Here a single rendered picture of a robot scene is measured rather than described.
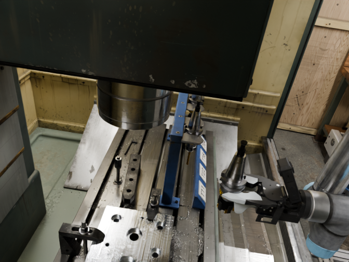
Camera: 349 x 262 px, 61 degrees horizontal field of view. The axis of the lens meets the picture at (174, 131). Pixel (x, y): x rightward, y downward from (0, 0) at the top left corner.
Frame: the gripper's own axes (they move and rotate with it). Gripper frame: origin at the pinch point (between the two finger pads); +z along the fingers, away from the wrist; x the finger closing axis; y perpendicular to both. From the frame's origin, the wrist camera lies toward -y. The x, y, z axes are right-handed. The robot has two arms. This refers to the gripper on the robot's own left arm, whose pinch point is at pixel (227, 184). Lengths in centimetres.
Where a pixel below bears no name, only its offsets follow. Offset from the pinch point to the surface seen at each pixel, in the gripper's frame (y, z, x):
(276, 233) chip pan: 59, -39, 39
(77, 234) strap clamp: 26.4, 38.1, -2.0
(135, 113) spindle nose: -20.0, 22.7, -6.9
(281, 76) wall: 6, -36, 101
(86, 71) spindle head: -28.8, 30.2, -11.5
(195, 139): 5.3, 8.1, 25.3
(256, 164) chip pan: 59, -37, 90
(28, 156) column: 30, 71, 32
